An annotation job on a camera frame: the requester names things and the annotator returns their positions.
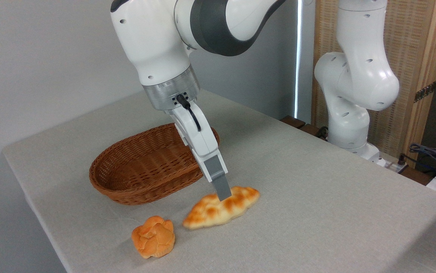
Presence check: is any round bread roll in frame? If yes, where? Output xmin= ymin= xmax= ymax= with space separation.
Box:
xmin=131 ymin=215 xmax=176 ymax=259

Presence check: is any metal screen hinge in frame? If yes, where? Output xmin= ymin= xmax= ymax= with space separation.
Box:
xmin=414 ymin=80 xmax=436 ymax=103

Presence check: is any wooden rattan folding screen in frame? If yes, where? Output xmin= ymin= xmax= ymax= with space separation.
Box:
xmin=311 ymin=0 xmax=436 ymax=163

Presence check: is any long braided bread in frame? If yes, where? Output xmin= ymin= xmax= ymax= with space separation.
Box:
xmin=182 ymin=185 xmax=260 ymax=231

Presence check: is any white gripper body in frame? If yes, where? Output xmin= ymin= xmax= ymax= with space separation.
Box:
xmin=170 ymin=103 xmax=221 ymax=158

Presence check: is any bundle of dark cables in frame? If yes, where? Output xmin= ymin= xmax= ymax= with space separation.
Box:
xmin=399 ymin=143 xmax=436 ymax=176

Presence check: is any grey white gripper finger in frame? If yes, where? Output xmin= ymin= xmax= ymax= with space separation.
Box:
xmin=196 ymin=148 xmax=233 ymax=202

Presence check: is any brown wicker basket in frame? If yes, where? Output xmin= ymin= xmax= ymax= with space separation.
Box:
xmin=89 ymin=122 xmax=221 ymax=206

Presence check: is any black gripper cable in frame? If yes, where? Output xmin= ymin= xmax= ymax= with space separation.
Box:
xmin=176 ymin=94 xmax=202 ymax=132

